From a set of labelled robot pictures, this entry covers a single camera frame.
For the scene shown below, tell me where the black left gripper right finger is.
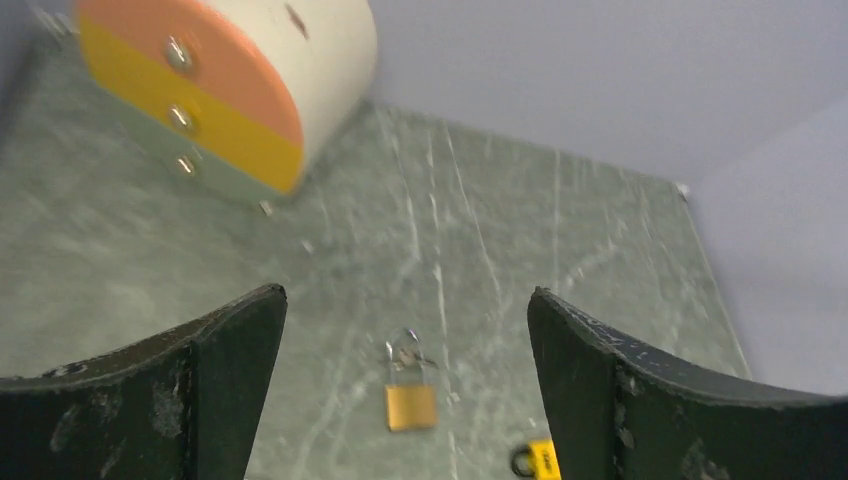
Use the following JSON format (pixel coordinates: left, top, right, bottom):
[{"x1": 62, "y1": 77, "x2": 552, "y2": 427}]
[{"x1": 527, "y1": 287, "x2": 847, "y2": 480}]

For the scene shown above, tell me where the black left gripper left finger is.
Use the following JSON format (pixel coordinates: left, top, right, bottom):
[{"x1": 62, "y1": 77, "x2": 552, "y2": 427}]
[{"x1": 1, "y1": 284, "x2": 287, "y2": 479}]

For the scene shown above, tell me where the yellow padlock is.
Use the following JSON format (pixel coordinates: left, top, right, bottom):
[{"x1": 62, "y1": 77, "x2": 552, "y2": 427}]
[{"x1": 510, "y1": 438, "x2": 562, "y2": 480}]

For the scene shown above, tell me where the small brass padlock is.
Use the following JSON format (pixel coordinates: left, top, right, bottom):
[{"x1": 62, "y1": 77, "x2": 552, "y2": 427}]
[{"x1": 384, "y1": 327, "x2": 438, "y2": 433}]

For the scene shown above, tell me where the round cream drawer cabinet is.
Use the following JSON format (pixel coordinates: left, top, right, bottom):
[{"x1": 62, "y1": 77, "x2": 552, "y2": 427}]
[{"x1": 73, "y1": 0, "x2": 377, "y2": 203}]

